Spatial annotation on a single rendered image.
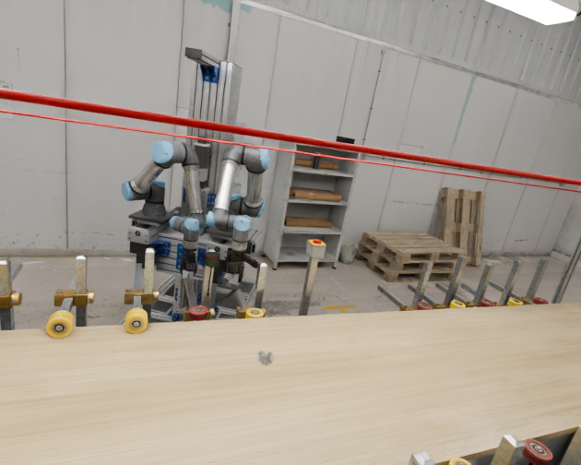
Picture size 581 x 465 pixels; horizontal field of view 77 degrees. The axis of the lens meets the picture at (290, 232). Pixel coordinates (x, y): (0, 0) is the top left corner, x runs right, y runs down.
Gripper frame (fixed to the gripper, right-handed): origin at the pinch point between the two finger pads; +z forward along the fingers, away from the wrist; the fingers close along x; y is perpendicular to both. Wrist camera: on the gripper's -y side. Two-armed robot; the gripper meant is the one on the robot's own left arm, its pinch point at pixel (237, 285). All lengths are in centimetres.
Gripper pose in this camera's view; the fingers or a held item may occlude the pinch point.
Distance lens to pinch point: 186.7
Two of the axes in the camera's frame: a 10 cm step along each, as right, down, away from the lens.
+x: 3.5, 3.3, -8.8
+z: -1.7, 9.4, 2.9
